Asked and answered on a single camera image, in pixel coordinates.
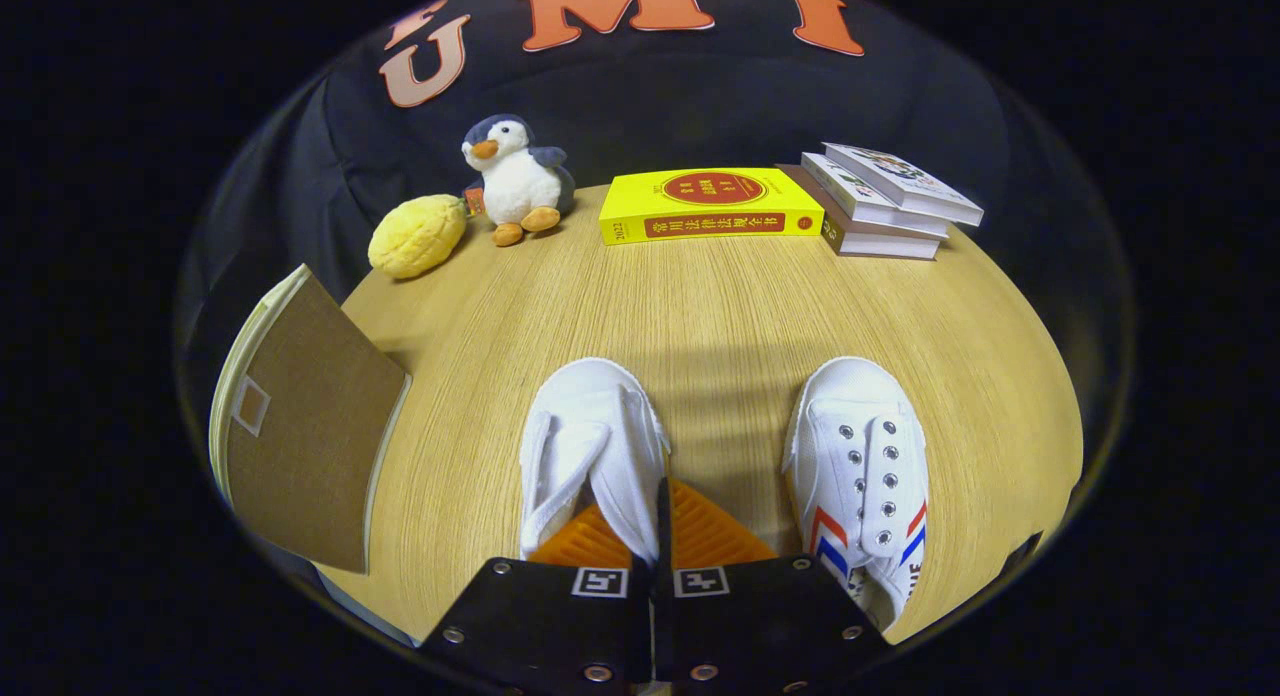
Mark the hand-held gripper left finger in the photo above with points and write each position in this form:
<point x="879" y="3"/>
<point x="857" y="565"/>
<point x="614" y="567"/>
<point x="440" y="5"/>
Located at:
<point x="540" y="616"/>

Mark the yellow book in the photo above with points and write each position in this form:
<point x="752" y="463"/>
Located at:
<point x="710" y="201"/>

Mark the penguin plush toy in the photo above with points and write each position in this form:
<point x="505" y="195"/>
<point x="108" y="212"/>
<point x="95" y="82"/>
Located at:
<point x="518" y="186"/>

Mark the yellow plush toy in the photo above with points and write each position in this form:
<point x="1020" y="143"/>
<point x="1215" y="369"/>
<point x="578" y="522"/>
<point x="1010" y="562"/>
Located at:
<point x="415" y="238"/>

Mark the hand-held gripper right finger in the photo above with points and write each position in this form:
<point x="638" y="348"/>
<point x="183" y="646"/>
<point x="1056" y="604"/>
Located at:
<point x="664" y="551"/>

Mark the white book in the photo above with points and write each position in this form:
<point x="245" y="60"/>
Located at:
<point x="900" y="181"/>
<point x="862" y="204"/>

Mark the white canvas shoe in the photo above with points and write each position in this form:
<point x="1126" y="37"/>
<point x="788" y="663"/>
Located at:
<point x="860" y="456"/>
<point x="590" y="426"/>

